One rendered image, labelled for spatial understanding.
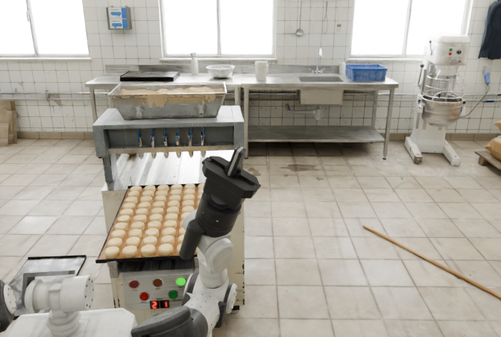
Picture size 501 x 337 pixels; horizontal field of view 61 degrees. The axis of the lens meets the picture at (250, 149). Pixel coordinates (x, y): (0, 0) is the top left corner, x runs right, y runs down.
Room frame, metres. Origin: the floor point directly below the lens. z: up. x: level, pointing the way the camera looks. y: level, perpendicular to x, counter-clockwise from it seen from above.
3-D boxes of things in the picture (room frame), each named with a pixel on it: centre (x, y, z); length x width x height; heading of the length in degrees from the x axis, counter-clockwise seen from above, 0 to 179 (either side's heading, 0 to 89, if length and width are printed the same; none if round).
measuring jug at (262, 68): (4.76, -0.13, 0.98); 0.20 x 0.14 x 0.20; 39
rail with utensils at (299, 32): (5.23, -0.76, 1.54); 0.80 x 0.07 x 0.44; 89
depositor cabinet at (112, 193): (2.58, 0.45, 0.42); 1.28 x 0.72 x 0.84; 5
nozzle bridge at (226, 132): (2.11, 0.40, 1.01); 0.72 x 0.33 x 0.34; 95
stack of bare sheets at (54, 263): (2.26, 1.35, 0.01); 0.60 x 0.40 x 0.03; 4
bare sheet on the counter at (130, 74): (4.86, 1.15, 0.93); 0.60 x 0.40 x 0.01; 90
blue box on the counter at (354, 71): (4.85, -1.32, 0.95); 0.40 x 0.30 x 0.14; 92
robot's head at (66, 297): (0.68, 0.37, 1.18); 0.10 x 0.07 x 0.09; 96
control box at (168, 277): (1.24, 0.32, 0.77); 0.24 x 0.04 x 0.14; 95
